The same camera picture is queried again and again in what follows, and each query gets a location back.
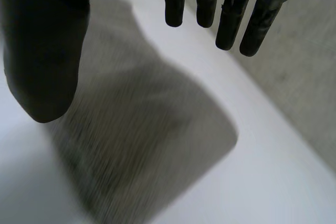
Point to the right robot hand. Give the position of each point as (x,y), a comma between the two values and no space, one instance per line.
(42,51)

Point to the grey towel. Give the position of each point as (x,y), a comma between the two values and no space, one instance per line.
(136,108)

